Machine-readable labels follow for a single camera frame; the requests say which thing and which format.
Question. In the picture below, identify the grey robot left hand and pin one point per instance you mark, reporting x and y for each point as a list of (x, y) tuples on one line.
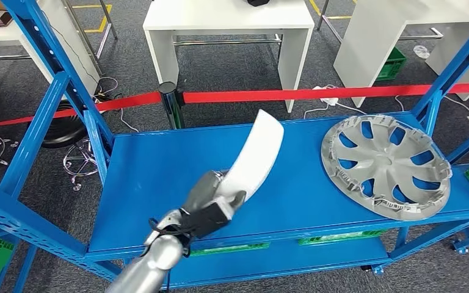
[(202, 190)]

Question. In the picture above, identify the white curved car panel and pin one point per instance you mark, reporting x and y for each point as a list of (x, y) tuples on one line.
[(258, 153)]

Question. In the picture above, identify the red barrier belt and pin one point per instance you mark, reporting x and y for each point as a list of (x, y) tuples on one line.
[(299, 95), (137, 100)]

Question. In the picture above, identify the silver wheel hubcap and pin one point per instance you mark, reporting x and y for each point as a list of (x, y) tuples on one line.
[(384, 160)]

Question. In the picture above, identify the small black object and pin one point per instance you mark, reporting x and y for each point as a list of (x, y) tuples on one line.
[(258, 2)]

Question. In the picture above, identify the clear plastic wrapper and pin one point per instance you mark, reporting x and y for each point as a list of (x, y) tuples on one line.
[(421, 52)]

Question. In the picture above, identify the dark smartphone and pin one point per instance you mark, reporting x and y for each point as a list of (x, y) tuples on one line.
[(2, 19)]

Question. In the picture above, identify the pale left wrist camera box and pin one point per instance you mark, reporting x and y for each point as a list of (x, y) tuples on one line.
[(206, 220)]

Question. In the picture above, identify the black barrier post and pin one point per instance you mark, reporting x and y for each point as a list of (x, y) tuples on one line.
[(171, 106)]

